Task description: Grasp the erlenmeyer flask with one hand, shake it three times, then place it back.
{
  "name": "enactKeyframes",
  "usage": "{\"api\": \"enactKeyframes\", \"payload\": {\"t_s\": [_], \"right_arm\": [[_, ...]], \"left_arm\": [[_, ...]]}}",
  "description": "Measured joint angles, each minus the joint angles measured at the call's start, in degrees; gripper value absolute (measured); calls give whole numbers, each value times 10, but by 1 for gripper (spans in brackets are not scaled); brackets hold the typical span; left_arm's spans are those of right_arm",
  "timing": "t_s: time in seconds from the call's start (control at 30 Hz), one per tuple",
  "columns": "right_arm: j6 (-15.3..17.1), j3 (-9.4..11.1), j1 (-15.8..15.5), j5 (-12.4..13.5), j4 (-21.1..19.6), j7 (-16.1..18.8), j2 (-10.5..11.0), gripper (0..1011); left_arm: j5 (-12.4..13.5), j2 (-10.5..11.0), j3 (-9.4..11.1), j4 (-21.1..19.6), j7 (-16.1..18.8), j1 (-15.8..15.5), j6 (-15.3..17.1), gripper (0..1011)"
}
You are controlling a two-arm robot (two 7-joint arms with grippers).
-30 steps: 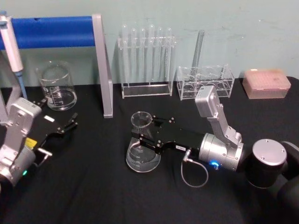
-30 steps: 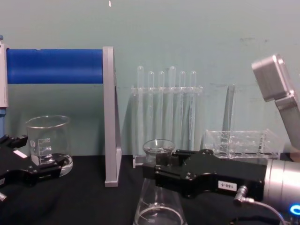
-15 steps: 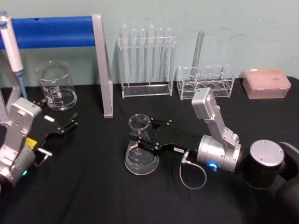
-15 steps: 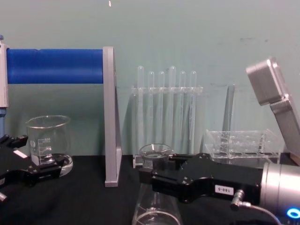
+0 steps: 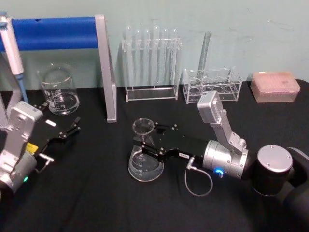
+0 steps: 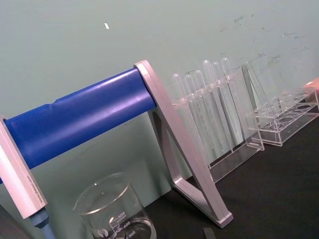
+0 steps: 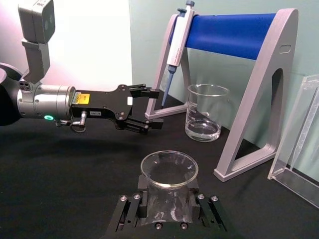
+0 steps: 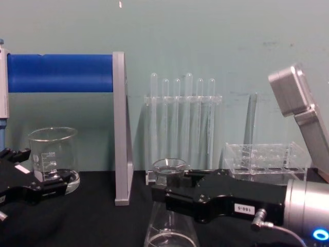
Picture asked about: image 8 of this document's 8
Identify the clear acrylic tube rack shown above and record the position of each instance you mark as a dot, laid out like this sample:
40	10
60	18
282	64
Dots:
257	154

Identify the black table cloth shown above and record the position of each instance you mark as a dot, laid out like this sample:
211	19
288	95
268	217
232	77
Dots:
97	226

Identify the clear glass beaker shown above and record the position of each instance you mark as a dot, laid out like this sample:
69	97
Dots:
51	144

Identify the clear acrylic pipette rack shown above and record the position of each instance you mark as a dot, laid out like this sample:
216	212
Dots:
185	98

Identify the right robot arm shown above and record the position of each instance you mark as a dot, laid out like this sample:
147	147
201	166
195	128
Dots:
308	200

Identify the grey narrow upright panel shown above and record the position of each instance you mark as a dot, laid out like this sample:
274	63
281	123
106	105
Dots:
253	115

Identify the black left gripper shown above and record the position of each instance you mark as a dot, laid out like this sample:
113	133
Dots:
18	185

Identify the clear glass conical flask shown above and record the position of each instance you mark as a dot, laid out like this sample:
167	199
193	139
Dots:
167	226

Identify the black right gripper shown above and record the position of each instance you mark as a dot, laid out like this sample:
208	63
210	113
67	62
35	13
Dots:
231	198

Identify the grey stand with blue bar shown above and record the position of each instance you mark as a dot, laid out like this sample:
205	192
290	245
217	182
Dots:
120	128

